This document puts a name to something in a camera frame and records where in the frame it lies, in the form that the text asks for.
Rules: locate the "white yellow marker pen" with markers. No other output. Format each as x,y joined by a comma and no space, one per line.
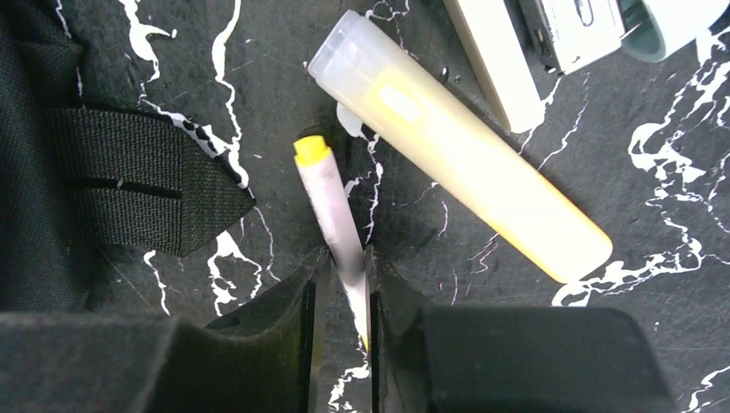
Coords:
321,179

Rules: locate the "orange highlighter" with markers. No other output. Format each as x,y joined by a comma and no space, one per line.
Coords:
364,70

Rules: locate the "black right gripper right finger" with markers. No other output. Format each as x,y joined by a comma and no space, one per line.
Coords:
428,357

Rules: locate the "black backpack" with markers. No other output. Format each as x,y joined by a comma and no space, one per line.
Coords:
74,178

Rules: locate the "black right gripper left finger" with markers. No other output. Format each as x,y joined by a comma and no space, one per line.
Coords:
264,356

